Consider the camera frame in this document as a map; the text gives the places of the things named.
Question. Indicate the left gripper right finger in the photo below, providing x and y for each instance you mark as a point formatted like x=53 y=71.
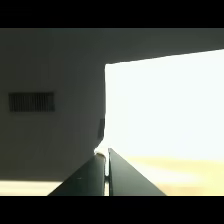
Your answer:
x=126 y=180

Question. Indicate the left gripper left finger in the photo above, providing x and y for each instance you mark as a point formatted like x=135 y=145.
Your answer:
x=88 y=180

